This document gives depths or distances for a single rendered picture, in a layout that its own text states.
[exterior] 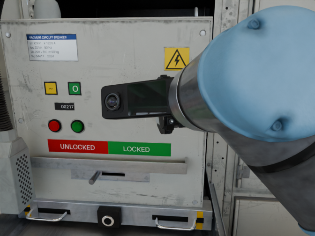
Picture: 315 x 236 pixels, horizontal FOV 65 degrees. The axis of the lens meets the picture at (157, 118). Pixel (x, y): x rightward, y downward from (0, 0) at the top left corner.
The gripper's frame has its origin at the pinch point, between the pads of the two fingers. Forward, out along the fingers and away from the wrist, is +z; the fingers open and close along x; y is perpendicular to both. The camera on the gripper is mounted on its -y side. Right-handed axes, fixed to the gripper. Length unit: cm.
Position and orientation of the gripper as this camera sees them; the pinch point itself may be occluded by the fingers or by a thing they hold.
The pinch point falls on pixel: (155, 108)
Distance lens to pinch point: 47.0
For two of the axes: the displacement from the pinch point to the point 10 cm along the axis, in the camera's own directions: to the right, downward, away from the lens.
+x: -0.6, -10.0, 0.1
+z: -1.5, 0.2, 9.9
